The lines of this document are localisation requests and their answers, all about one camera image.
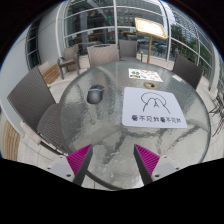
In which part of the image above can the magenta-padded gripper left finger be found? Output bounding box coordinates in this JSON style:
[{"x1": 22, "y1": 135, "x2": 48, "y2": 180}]
[{"x1": 46, "y1": 144, "x2": 94, "y2": 187}]

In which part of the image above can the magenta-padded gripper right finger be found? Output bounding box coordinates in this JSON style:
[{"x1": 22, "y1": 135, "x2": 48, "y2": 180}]
[{"x1": 133, "y1": 144, "x2": 181, "y2": 186}]

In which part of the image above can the black computer mouse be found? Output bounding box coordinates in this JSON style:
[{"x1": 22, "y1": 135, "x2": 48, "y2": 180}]
[{"x1": 86, "y1": 84, "x2": 106, "y2": 104}]

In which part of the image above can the white mouse pad with drawing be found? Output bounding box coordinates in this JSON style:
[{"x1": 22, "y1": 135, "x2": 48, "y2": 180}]
[{"x1": 121, "y1": 86, "x2": 188, "y2": 129}]

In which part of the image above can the wooden slat bench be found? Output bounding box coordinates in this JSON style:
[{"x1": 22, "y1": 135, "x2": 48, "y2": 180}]
[
  {"x1": 2, "y1": 119, "x2": 22, "y2": 162},
  {"x1": 39, "y1": 63, "x2": 62, "y2": 86}
]

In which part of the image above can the brown tape roll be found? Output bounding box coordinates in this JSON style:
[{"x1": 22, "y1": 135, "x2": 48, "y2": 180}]
[{"x1": 143, "y1": 81, "x2": 158, "y2": 90}]

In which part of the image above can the large grey wicker chair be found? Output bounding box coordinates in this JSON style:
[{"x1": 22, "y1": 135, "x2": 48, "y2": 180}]
[{"x1": 7, "y1": 65, "x2": 73, "y2": 156}]

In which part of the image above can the black metal outdoor furniture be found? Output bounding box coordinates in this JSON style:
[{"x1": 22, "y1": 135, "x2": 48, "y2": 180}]
[{"x1": 209, "y1": 93, "x2": 224, "y2": 134}]

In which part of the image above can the white sheet with food pictures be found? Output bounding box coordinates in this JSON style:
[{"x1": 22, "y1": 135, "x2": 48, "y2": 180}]
[{"x1": 128, "y1": 68, "x2": 164, "y2": 83}]

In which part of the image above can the dark grey wicker chair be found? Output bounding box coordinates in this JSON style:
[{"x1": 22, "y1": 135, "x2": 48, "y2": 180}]
[{"x1": 172, "y1": 53, "x2": 204, "y2": 90}]

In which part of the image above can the grey wicker armchair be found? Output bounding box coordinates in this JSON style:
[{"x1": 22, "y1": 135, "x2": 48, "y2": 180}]
[
  {"x1": 56, "y1": 44, "x2": 81, "y2": 80},
  {"x1": 118, "y1": 39, "x2": 144, "y2": 63}
]

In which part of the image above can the wooden menu stand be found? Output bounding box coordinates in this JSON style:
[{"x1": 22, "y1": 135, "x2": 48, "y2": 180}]
[{"x1": 134, "y1": 17, "x2": 168, "y2": 64}]

